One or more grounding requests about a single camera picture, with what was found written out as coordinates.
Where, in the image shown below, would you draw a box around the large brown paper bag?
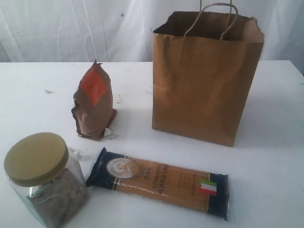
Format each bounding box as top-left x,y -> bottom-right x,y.
152,9 -> 264,146

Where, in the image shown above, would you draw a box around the white backdrop curtain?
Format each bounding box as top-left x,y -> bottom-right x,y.
0,0 -> 304,71

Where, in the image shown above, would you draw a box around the small brown orange-label pouch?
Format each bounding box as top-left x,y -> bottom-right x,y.
71,61 -> 117,141

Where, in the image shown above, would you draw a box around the spaghetti packet, dark blue ends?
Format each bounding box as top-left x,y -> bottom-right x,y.
85,148 -> 229,220

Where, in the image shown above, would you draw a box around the square jar with gold lid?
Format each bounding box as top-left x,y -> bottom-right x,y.
4,133 -> 89,228

